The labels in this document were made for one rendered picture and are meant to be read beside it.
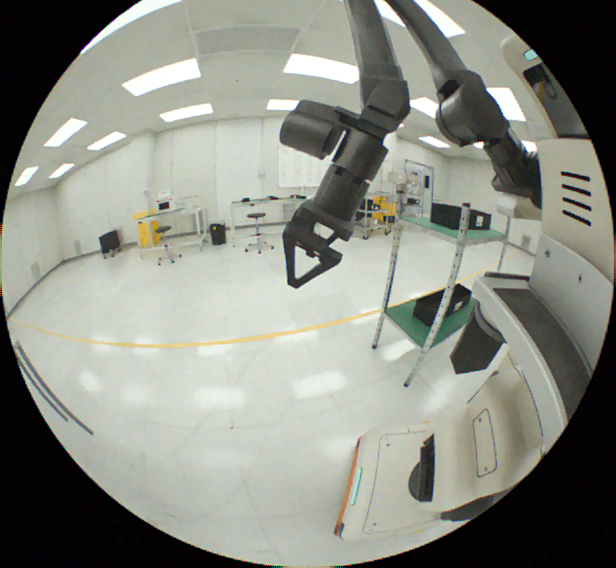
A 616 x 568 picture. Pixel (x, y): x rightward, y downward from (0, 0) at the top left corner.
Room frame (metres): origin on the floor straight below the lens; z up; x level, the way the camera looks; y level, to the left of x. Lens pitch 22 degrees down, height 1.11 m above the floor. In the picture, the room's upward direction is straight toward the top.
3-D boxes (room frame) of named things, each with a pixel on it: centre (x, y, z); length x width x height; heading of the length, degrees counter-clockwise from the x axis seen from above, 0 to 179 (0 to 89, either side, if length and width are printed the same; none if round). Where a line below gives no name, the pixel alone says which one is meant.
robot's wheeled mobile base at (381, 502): (-0.08, -0.49, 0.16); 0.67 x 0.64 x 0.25; 77
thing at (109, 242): (3.16, 5.13, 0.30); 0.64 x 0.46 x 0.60; 21
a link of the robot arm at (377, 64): (0.24, -0.09, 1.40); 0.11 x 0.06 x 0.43; 166
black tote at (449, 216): (0.97, -0.97, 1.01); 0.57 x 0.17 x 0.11; 107
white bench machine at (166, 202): (3.36, 2.82, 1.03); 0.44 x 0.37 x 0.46; 114
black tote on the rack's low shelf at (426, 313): (0.97, -0.97, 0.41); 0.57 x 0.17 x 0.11; 108
